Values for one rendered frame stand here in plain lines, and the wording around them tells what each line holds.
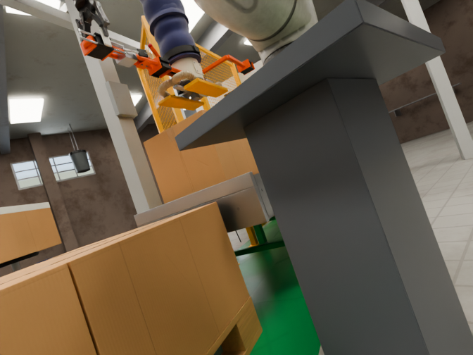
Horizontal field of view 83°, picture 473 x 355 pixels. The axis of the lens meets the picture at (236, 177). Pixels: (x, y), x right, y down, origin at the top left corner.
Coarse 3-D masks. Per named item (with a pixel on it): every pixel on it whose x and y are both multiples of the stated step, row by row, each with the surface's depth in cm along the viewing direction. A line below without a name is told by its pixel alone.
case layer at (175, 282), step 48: (144, 240) 73; (192, 240) 89; (0, 288) 48; (48, 288) 51; (96, 288) 58; (144, 288) 68; (192, 288) 82; (240, 288) 103; (0, 336) 43; (48, 336) 49; (96, 336) 55; (144, 336) 64; (192, 336) 76
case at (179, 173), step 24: (192, 120) 123; (144, 144) 139; (168, 144) 132; (216, 144) 121; (240, 144) 142; (168, 168) 134; (192, 168) 127; (216, 168) 121; (240, 168) 133; (168, 192) 136; (192, 192) 129
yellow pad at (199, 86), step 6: (198, 78) 138; (192, 84) 139; (198, 84) 141; (204, 84) 144; (210, 84) 148; (192, 90) 146; (198, 90) 149; (204, 90) 152; (210, 90) 156; (216, 90) 159; (222, 90) 163; (216, 96) 170
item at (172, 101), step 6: (168, 96) 146; (174, 96) 148; (162, 102) 149; (168, 102) 151; (174, 102) 154; (180, 102) 157; (186, 102) 161; (192, 102) 164; (198, 102) 170; (186, 108) 171; (192, 108) 176
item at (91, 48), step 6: (90, 36) 101; (90, 48) 102; (96, 48) 102; (102, 48) 103; (84, 54) 103; (90, 54) 104; (96, 54) 106; (102, 54) 107; (108, 54) 108; (102, 60) 110
